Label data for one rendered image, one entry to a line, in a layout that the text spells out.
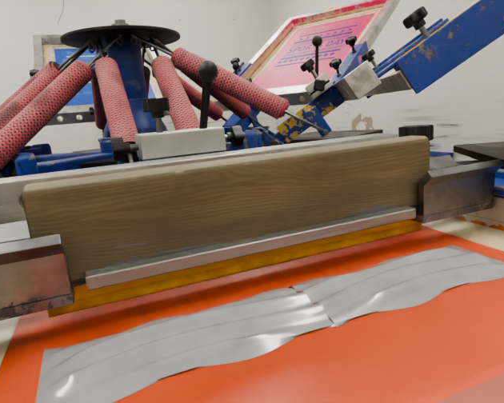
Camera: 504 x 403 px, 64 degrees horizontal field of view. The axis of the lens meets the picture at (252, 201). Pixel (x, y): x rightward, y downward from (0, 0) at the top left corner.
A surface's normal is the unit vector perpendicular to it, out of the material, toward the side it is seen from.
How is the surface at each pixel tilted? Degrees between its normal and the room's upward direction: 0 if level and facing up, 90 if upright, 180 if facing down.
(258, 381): 0
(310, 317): 35
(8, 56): 90
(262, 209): 90
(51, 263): 90
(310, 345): 0
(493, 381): 0
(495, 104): 90
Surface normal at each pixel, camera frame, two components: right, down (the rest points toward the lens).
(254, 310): 0.06, -0.73
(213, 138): 0.38, 0.18
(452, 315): -0.08, -0.97
